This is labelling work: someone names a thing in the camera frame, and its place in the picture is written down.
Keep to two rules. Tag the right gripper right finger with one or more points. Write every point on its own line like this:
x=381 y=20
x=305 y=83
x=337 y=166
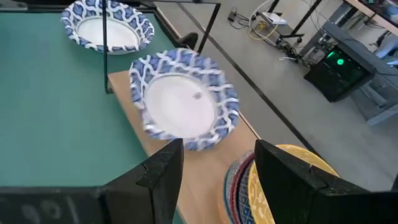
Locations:
x=295 y=193

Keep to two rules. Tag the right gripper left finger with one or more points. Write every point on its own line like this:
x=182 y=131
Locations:
x=146 y=193

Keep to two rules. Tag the yellow bowl with blue outside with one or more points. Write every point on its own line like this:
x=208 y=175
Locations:
x=259 y=202

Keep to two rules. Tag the dark blue striped bowl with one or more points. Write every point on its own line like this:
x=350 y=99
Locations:
x=245 y=208

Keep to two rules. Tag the red patterned bowl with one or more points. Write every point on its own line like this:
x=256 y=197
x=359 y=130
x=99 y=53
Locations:
x=235 y=186

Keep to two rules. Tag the light blue patterned bowl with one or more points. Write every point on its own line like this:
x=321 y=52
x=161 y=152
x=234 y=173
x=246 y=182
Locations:
x=228 y=193

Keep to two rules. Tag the blue white patterned paper plate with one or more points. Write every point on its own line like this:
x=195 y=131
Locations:
x=124 y=34
x=180 y=105

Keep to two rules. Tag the wooden shelf board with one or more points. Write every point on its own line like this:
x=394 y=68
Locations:
x=205 y=174

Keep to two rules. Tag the black computer tower green light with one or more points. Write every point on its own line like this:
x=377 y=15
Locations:
x=335 y=77

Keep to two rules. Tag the green table mat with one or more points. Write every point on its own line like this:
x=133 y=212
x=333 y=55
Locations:
x=46 y=109

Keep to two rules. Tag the blue chair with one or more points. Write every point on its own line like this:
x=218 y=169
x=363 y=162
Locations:
x=388 y=49

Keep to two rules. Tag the black stand legs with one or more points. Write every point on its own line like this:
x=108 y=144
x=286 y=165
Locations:
x=306 y=17

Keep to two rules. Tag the white power brick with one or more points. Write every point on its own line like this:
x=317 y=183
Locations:
x=273 y=18

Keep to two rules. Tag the black power adapter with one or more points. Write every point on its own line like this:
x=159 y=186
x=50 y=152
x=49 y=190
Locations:
x=232 y=16

